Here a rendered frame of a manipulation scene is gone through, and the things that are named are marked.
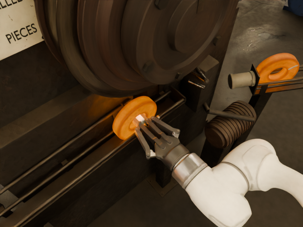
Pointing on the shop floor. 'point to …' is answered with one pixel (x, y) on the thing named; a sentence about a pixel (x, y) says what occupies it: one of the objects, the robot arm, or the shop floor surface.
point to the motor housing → (225, 133)
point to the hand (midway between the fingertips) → (135, 115)
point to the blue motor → (294, 6)
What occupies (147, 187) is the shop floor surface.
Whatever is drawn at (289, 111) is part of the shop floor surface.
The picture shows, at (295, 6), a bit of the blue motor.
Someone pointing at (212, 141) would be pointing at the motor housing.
